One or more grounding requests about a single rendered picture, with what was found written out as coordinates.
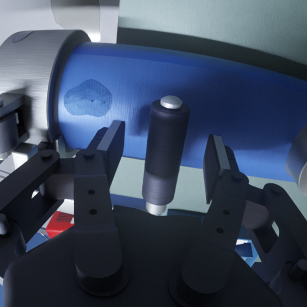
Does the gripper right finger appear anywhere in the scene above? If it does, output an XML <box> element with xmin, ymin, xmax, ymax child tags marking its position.
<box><xmin>168</xmin><ymin>133</ymin><xmax>307</xmax><ymax>307</ymax></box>

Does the black cam lock lever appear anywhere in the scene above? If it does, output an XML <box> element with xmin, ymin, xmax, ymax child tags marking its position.
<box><xmin>141</xmin><ymin>95</ymin><xmax>192</xmax><ymax>216</ymax></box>

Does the grey cam lock bracket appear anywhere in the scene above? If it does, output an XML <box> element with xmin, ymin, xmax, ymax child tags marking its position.
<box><xmin>0</xmin><ymin>93</ymin><xmax>40</xmax><ymax>169</ymax></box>

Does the light blue box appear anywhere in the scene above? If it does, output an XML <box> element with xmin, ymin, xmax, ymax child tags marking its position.
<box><xmin>234</xmin><ymin>225</ymin><xmax>262</xmax><ymax>268</ymax></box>

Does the grey clamp collar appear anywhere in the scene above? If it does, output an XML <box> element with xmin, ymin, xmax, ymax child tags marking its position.
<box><xmin>0</xmin><ymin>29</ymin><xmax>92</xmax><ymax>145</ymax></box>

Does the blue post tube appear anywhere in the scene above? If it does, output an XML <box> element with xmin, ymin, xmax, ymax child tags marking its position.
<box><xmin>49</xmin><ymin>41</ymin><xmax>307</xmax><ymax>186</ymax></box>

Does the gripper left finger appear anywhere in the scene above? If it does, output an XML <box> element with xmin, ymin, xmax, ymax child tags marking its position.
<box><xmin>0</xmin><ymin>119</ymin><xmax>132</xmax><ymax>298</ymax></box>

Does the red striped box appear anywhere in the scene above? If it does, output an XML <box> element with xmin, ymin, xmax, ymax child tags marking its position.
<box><xmin>45</xmin><ymin>210</ymin><xmax>75</xmax><ymax>239</ymax></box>

